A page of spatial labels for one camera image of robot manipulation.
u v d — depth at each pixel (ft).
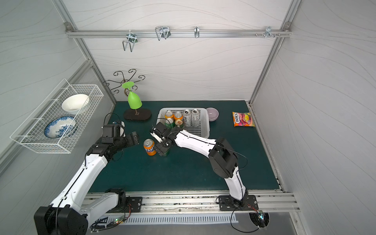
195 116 3.13
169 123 3.14
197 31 2.38
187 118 3.14
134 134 2.41
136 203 2.40
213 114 3.55
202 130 3.15
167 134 2.11
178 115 3.21
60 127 2.13
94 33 2.55
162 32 2.49
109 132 2.00
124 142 2.29
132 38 2.57
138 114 3.63
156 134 2.26
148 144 2.76
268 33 2.52
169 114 3.23
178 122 3.11
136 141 2.40
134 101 3.06
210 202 2.46
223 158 1.61
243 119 3.50
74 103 2.42
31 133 1.86
